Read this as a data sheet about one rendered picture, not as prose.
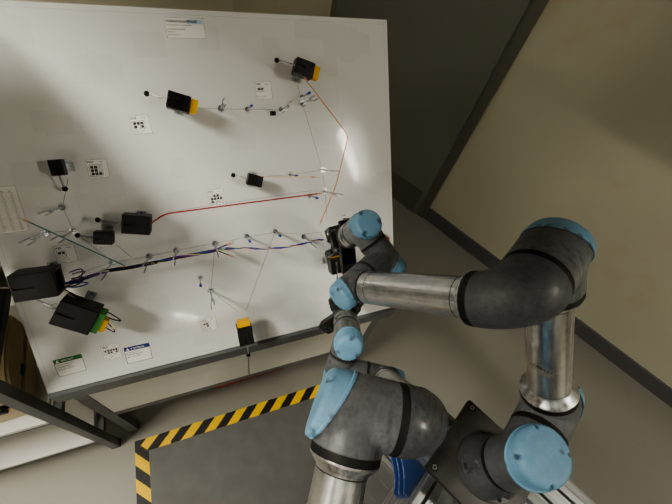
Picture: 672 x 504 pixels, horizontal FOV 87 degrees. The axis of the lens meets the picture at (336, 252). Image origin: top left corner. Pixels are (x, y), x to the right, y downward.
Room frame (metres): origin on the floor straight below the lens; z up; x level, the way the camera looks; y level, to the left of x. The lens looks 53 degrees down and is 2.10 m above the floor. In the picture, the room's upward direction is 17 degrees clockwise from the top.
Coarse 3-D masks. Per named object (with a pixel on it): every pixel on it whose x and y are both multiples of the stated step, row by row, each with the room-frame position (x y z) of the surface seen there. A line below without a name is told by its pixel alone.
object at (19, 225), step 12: (0, 192) 0.46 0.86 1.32; (12, 192) 0.47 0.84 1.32; (0, 204) 0.44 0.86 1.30; (12, 204) 0.45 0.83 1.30; (0, 216) 0.42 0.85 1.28; (12, 216) 0.43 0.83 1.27; (24, 216) 0.44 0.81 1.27; (0, 228) 0.40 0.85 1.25; (12, 228) 0.41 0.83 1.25; (24, 228) 0.42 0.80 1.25
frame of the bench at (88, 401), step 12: (372, 324) 0.76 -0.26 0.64; (300, 360) 0.59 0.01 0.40; (264, 372) 0.50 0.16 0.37; (216, 384) 0.38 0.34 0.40; (84, 396) 0.15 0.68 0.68; (180, 396) 0.29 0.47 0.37; (96, 408) 0.14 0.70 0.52; (132, 408) 0.19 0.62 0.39; (120, 420) 0.15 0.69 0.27; (132, 420) 0.18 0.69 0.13
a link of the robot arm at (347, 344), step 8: (336, 320) 0.45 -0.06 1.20; (344, 320) 0.45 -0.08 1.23; (352, 320) 0.45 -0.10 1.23; (336, 328) 0.42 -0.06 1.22; (344, 328) 0.41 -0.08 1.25; (352, 328) 0.42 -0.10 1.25; (336, 336) 0.39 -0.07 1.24; (344, 336) 0.38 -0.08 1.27; (352, 336) 0.39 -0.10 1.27; (360, 336) 0.40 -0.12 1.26; (336, 344) 0.36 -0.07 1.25; (344, 344) 0.37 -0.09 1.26; (352, 344) 0.37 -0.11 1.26; (360, 344) 0.38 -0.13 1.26; (336, 352) 0.35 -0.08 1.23; (344, 352) 0.35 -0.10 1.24; (352, 352) 0.36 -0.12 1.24; (360, 352) 0.36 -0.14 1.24
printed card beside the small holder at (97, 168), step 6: (90, 162) 0.60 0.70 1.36; (96, 162) 0.61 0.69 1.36; (102, 162) 0.62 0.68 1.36; (90, 168) 0.59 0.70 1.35; (96, 168) 0.60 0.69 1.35; (102, 168) 0.61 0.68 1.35; (108, 168) 0.61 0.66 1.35; (90, 174) 0.58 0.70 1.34; (96, 174) 0.59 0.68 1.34; (102, 174) 0.60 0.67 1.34; (108, 174) 0.60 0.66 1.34
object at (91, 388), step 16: (368, 320) 0.68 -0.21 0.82; (288, 336) 0.50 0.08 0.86; (304, 336) 0.54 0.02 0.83; (224, 352) 0.38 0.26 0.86; (240, 352) 0.41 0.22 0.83; (160, 368) 0.27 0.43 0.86; (176, 368) 0.29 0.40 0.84; (96, 384) 0.17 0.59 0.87; (112, 384) 0.19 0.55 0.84; (64, 400) 0.11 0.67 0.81
